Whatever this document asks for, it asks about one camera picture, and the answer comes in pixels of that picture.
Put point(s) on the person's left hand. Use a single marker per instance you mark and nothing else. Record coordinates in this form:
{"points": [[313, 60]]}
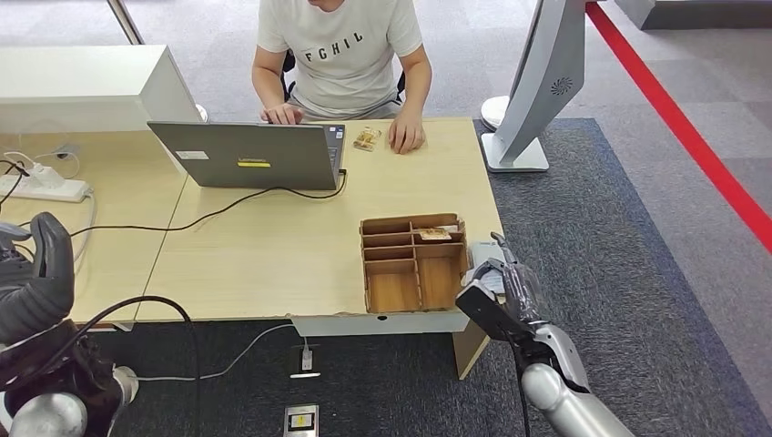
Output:
{"points": [[407, 133]]}

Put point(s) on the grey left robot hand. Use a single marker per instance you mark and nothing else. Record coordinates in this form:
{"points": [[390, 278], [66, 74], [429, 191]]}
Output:
{"points": [[51, 271]]}

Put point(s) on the person's right hand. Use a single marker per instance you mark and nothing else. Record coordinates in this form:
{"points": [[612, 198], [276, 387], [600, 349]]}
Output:
{"points": [[283, 113]]}

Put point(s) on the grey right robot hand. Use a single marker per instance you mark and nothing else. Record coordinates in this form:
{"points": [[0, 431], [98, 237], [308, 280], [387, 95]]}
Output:
{"points": [[525, 295]]}

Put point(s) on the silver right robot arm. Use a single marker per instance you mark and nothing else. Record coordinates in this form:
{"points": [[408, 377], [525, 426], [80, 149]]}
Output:
{"points": [[561, 410]]}

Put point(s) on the person's right forearm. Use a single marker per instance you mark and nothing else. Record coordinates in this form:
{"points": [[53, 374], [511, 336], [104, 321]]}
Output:
{"points": [[268, 81]]}

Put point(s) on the person's left forearm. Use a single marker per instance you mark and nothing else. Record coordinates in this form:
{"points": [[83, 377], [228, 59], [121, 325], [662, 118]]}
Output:
{"points": [[416, 84]]}

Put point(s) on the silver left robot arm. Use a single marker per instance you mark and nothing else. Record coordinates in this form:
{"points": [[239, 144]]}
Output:
{"points": [[48, 416]]}

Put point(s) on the grey white card reader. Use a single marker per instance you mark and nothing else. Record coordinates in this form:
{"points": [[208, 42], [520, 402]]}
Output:
{"points": [[482, 250]]}

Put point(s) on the person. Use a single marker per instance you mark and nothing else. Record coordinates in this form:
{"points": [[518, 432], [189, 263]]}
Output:
{"points": [[341, 60]]}

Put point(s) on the grey laptop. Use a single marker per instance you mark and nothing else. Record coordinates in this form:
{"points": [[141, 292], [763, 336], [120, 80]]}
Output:
{"points": [[253, 151]]}

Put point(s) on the wooden desk leg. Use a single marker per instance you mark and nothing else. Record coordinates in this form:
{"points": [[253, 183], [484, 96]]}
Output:
{"points": [[470, 350]]}

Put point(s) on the white power strip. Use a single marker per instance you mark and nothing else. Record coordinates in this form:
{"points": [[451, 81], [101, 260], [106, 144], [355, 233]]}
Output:
{"points": [[42, 190]]}

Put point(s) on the white round base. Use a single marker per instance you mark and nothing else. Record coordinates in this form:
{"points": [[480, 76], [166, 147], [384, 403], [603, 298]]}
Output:
{"points": [[496, 111]]}

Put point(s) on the white charger plug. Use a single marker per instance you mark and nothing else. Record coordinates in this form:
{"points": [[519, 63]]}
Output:
{"points": [[47, 175]]}

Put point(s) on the small grey adapter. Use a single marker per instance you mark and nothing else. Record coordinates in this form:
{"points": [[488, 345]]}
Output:
{"points": [[65, 150]]}

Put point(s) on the wooden divided organizer box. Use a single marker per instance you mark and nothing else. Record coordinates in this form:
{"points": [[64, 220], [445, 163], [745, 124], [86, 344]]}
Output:
{"points": [[392, 283]]}

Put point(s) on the grey kiosk screen stand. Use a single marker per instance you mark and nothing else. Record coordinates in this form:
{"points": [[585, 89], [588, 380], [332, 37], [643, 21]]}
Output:
{"points": [[543, 78]]}

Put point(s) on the white desk drawer panel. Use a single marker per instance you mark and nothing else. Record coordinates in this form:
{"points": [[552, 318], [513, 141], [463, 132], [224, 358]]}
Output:
{"points": [[380, 326]]}

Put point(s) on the metal pole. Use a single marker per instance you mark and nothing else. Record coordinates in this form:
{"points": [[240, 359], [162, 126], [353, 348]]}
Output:
{"points": [[125, 21]]}

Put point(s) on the white cabinet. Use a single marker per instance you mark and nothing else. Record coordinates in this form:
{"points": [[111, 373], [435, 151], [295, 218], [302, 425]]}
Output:
{"points": [[72, 84]]}

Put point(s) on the white plug in floor outlet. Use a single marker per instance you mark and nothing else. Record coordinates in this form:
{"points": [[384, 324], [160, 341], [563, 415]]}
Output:
{"points": [[306, 360]]}

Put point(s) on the metal floor socket plate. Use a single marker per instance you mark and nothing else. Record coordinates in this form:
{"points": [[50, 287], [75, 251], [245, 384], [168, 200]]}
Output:
{"points": [[301, 420]]}

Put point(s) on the grey platform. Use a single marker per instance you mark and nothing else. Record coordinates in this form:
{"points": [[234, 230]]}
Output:
{"points": [[693, 13]]}

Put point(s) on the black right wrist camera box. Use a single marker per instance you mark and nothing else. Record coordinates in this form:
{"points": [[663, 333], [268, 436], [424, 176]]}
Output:
{"points": [[488, 310]]}

